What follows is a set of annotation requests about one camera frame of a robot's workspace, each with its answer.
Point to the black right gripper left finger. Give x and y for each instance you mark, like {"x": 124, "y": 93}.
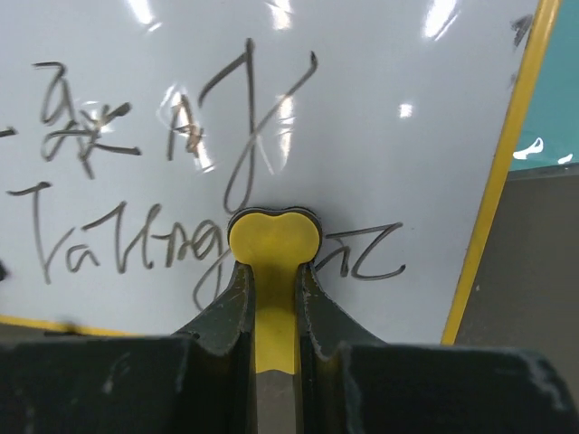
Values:
{"x": 217, "y": 381}

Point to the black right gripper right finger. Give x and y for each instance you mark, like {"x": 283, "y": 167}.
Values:
{"x": 328, "y": 399}

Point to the yellow bone-shaped eraser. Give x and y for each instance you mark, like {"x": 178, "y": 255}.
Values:
{"x": 275, "y": 243}

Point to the yellow-framed whiteboard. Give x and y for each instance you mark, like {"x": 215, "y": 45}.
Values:
{"x": 133, "y": 131}

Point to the teal cutting board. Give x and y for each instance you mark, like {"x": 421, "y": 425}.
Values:
{"x": 549, "y": 135}

